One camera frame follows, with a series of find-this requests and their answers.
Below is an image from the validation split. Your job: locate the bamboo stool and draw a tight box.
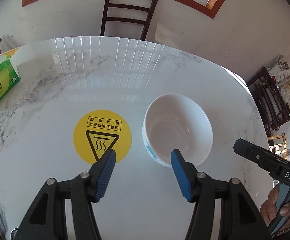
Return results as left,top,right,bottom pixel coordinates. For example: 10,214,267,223
267,132,288,159

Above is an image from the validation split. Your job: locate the white dog bowl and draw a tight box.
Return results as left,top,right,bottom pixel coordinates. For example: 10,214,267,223
142,94,213,167

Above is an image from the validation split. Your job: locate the dark carved wooden furniture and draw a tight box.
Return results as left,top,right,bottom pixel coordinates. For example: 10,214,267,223
247,67,290,137

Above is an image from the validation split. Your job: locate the right hand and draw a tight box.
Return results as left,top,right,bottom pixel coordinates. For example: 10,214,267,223
260,185,290,236

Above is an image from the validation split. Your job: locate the yellow hot warning sticker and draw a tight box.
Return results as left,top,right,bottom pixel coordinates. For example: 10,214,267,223
73,109,132,164

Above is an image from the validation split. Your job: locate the dark wooden chair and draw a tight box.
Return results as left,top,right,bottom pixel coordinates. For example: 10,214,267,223
100,0,158,41

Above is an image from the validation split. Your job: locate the newspaper pile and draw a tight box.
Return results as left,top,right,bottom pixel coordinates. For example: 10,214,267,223
267,54,290,87

